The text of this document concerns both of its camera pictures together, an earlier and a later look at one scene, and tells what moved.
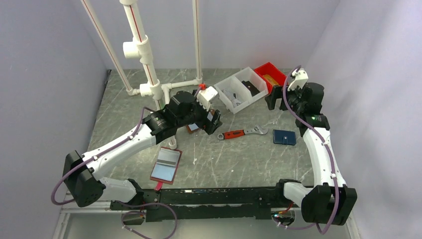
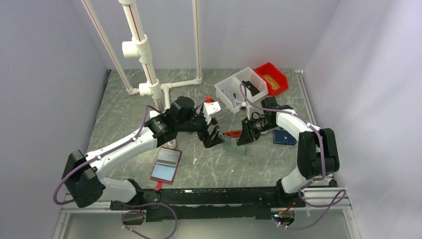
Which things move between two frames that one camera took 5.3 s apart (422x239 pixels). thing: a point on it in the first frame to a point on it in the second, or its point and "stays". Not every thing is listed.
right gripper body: x=278 y=93 to x=258 y=125
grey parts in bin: x=234 y=101 stays
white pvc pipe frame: x=137 y=47 stays
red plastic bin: x=269 y=69 stays
